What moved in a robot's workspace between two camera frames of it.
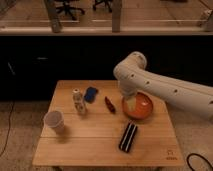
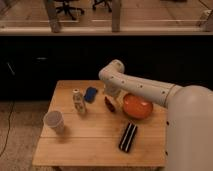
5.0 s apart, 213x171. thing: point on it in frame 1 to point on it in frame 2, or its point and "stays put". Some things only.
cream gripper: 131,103 to 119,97
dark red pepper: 110,105 stays put
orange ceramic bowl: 144,106 stays put
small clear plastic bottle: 79,102 stays put
